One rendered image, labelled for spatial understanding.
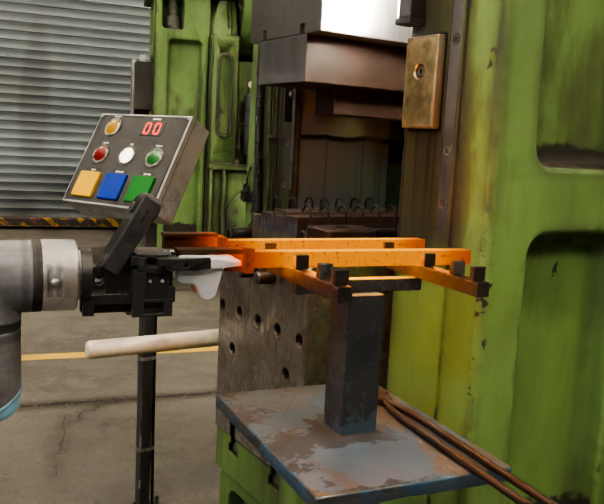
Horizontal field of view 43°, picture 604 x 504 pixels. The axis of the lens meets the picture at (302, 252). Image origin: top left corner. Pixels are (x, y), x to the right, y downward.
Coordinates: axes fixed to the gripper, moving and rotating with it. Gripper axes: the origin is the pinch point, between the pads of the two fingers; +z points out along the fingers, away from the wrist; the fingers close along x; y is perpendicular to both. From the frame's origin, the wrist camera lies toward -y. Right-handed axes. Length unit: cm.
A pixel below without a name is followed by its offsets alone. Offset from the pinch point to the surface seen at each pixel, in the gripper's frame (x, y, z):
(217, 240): -10.0, -0.9, 1.2
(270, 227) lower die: -58, 3, 28
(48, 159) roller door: -838, 17, 43
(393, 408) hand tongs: -2.5, 25.2, 29.2
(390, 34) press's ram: -45, -39, 47
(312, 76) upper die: -47, -30, 31
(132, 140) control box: -108, -14, 6
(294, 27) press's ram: -52, -40, 29
